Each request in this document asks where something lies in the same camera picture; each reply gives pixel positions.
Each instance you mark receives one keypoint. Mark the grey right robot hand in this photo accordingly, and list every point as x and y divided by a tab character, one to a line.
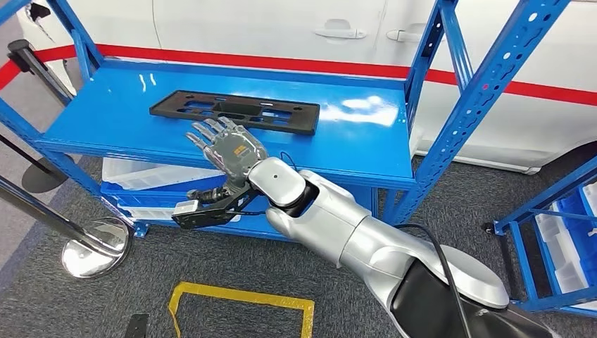
238	149

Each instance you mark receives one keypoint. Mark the long black plastic part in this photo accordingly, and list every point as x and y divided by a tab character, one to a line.
303	121

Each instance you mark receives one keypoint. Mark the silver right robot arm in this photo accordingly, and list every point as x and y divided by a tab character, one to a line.
326	219

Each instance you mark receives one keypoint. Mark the blue metal shelf rack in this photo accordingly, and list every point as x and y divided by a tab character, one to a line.
116	121
545	200

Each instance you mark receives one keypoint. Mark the white plastic bin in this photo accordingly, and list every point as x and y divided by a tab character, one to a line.
591	198
149	177
149	213
559	275

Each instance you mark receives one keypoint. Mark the red barrier belt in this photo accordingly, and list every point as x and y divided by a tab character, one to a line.
280	61

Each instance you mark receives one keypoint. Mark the white car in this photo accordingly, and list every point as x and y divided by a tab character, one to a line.
256	28

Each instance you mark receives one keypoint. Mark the chrome stanchion with chrome base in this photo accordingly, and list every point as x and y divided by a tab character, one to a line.
93	252

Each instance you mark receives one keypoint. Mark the black stanchion with disc base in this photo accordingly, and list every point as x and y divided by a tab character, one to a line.
42	179

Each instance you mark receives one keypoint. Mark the black flat plate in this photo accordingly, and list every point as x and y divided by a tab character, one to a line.
136	326

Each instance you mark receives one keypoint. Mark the chrome stanchion with black cap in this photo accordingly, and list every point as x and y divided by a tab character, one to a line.
28	58

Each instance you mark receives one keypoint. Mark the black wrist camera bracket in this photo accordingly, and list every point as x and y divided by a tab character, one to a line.
210	217

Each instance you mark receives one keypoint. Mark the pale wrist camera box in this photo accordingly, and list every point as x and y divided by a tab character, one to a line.
185	209

